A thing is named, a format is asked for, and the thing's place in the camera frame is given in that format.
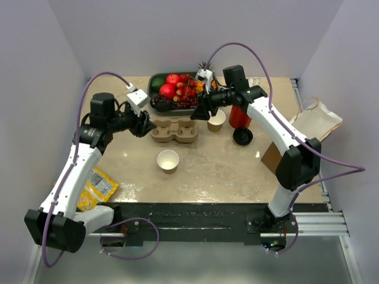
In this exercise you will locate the black cup lid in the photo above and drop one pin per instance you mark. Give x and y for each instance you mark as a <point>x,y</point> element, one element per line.
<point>163,105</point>
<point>242,136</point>

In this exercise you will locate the orange pineapple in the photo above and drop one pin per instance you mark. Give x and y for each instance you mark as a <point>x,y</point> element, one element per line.
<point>215,85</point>

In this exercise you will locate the brown pulp cup carrier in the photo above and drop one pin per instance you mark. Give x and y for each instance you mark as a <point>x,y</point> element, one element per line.
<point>183,130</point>

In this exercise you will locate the brown paper cup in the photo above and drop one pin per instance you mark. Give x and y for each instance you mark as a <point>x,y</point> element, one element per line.
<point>168,161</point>
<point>215,123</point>

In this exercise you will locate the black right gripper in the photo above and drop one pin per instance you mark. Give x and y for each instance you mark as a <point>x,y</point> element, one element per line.
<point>202,113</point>

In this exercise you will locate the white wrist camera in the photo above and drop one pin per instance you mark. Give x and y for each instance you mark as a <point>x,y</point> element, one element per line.
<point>204,76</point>
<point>137,99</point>

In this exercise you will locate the yellow chips bag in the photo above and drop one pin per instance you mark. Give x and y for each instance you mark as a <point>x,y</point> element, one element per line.
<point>98,188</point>

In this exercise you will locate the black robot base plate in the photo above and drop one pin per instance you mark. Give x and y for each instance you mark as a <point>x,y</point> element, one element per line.
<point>196,223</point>

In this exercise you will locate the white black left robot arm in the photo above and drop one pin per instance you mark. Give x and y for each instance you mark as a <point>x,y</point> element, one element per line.
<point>56,223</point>

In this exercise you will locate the black cup lid bottom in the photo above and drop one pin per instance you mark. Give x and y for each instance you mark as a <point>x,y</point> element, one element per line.
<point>242,136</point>

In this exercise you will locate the dark grape bunch left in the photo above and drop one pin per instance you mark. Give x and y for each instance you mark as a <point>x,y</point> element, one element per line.
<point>156,98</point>

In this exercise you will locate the strawberry bunch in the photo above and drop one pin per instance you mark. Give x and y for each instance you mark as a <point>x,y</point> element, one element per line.
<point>185,88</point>

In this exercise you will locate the red ribbed straw cup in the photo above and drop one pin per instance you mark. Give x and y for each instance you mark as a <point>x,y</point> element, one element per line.
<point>238,118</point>

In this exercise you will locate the red apple front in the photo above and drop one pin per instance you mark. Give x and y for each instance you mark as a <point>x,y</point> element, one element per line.
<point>167,91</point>

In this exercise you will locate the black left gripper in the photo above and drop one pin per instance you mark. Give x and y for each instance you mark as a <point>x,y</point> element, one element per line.
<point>142,120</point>

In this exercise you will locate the red apple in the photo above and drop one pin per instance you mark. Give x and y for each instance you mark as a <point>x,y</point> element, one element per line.
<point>167,91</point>
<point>172,79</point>

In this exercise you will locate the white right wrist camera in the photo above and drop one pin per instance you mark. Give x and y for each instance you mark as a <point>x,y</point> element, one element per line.
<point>204,76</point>

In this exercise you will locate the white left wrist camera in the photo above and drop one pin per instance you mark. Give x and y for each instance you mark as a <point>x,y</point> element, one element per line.
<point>137,99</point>

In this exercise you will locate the black cup lid top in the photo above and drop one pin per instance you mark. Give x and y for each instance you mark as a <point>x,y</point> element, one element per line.
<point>163,105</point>

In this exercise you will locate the dark grey fruit tray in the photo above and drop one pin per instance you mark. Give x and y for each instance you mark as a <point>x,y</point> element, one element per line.
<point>152,94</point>

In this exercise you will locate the dark grape bunch right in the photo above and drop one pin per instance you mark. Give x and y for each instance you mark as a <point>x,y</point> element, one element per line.
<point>186,103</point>

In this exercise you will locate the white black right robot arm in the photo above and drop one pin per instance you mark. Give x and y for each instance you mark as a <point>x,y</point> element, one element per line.
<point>300,161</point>

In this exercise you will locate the green lime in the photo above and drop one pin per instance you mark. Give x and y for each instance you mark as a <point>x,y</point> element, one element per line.
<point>156,84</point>

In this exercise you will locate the brown white paper bag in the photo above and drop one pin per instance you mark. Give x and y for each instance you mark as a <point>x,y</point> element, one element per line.
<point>313,120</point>

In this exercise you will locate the dark grape bunch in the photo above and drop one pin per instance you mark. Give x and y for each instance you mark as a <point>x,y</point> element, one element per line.
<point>156,98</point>
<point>186,103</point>

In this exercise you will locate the red apple back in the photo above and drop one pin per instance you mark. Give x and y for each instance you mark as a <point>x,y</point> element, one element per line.
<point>172,79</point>

